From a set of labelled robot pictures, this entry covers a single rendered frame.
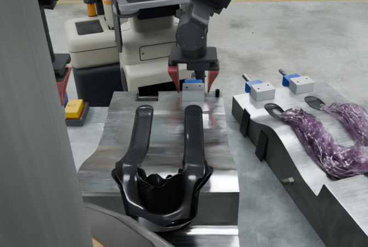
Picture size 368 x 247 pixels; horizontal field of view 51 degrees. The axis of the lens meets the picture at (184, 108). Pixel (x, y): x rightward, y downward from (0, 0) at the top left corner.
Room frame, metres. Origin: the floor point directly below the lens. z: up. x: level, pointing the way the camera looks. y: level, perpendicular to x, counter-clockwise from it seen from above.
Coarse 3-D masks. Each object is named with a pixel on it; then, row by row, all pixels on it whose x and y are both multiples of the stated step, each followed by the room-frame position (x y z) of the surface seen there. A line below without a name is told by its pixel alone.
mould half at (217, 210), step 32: (128, 96) 0.77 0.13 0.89; (160, 96) 0.77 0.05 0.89; (128, 128) 0.65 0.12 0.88; (160, 128) 0.65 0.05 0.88; (224, 128) 0.65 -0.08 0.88; (96, 160) 0.51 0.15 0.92; (160, 160) 0.51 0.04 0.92; (224, 160) 0.50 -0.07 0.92; (96, 192) 0.43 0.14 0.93; (224, 192) 0.42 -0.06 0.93; (192, 224) 0.41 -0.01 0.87; (224, 224) 0.41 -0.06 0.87
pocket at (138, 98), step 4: (136, 96) 0.78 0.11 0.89; (140, 96) 0.80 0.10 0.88; (144, 96) 0.80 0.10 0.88; (148, 96) 0.80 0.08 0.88; (152, 96) 0.80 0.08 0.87; (156, 96) 0.80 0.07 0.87; (136, 100) 0.78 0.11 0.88; (140, 100) 0.79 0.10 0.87; (144, 100) 0.79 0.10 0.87; (148, 100) 0.79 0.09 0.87; (152, 100) 0.79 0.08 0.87; (156, 100) 0.79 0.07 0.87
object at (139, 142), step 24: (144, 120) 0.69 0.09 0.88; (192, 120) 0.68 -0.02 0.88; (144, 144) 0.61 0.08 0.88; (192, 144) 0.61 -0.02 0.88; (120, 168) 0.49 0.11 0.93; (192, 168) 0.49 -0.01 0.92; (120, 192) 0.42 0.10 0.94; (144, 192) 0.44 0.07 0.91; (168, 192) 0.43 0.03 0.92; (192, 192) 0.42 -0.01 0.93; (144, 216) 0.43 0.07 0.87; (168, 216) 0.43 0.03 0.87; (192, 216) 0.42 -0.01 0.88
